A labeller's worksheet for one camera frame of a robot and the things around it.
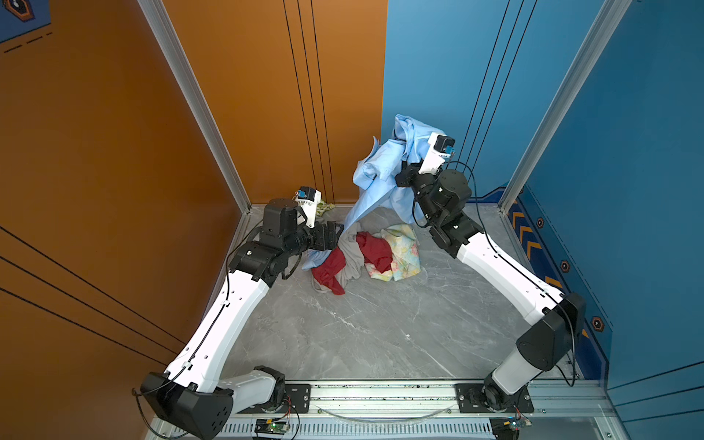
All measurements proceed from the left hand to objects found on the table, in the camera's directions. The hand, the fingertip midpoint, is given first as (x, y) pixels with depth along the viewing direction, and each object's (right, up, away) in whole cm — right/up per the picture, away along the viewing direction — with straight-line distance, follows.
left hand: (332, 222), depth 71 cm
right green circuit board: (+48, -52, -1) cm, 71 cm away
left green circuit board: (-16, -53, 0) cm, 56 cm away
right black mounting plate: (+37, -48, +2) cm, 60 cm away
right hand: (+17, +18, -4) cm, 25 cm away
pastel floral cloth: (+23, -9, +26) cm, 36 cm away
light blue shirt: (+15, +6, +10) cm, 19 cm away
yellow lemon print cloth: (-9, +8, +50) cm, 51 cm away
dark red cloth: (+13, -10, +23) cm, 28 cm away
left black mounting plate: (-9, -48, +2) cm, 49 cm away
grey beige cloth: (+5, -11, +23) cm, 26 cm away
